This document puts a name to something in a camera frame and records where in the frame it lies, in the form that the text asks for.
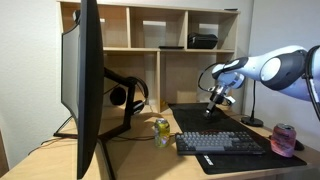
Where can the black monitor stand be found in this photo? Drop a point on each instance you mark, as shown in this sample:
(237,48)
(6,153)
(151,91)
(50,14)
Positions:
(128,110)

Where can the small dark remote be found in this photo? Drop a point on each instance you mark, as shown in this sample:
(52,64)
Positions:
(231,9)

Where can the black curved monitor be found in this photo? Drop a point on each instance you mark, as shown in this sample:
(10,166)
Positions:
(88,83)

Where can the yellow green soda can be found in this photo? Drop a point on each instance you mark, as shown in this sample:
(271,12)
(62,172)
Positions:
(162,133)

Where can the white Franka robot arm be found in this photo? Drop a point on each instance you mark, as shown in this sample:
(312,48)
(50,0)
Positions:
(286,71)

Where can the grey mechanical keyboard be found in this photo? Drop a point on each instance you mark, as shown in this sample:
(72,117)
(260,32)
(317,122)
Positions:
(216,142)

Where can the black headphones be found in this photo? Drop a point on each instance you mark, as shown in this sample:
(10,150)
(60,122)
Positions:
(141,96)

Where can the wooden desk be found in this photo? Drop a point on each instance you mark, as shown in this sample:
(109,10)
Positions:
(150,163)

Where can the black desk mat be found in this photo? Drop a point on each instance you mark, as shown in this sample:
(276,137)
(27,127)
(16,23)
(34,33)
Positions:
(193,116)

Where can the flat black device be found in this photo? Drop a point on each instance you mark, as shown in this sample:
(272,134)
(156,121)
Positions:
(171,47)

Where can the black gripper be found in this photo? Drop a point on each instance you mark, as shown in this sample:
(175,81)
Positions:
(218,96)

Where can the black case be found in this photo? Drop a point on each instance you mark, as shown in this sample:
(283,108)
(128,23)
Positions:
(202,41)

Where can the pink soda can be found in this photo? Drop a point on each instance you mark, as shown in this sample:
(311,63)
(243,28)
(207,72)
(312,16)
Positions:
(283,140)

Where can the wooden shelf hutch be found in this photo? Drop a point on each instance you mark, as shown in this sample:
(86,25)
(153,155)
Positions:
(173,73)

